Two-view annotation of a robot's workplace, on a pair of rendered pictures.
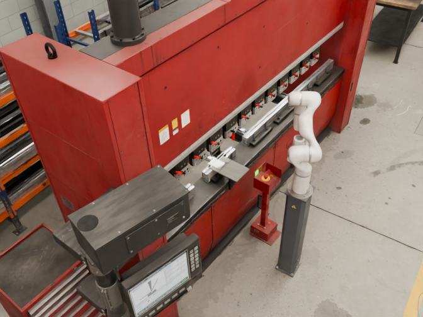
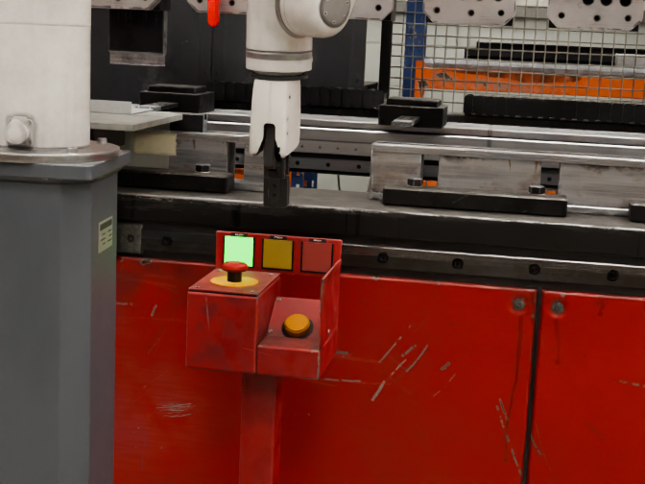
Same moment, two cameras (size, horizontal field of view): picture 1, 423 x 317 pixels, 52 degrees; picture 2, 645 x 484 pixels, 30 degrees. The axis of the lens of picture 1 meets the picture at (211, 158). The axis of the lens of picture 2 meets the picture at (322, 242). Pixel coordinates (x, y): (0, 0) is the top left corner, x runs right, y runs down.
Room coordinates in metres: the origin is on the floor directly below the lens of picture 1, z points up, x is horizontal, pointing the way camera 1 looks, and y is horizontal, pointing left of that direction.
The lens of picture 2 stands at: (1.86, -2.05, 1.16)
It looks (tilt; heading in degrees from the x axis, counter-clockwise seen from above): 10 degrees down; 60
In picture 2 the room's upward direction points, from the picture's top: 3 degrees clockwise
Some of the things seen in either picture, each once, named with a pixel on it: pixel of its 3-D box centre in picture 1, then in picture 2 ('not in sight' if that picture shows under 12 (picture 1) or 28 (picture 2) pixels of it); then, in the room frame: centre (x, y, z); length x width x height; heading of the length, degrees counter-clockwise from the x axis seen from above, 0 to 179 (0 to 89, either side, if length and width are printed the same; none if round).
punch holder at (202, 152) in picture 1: (196, 151); not in sight; (2.45, 0.11, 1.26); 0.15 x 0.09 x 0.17; 141
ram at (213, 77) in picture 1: (263, 46); not in sight; (3.12, -0.44, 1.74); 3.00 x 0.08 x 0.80; 141
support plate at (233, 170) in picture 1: (230, 168); (107, 118); (2.53, -0.14, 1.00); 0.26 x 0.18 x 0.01; 51
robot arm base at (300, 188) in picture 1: (301, 180); (37, 74); (2.26, -0.66, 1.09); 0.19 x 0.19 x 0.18
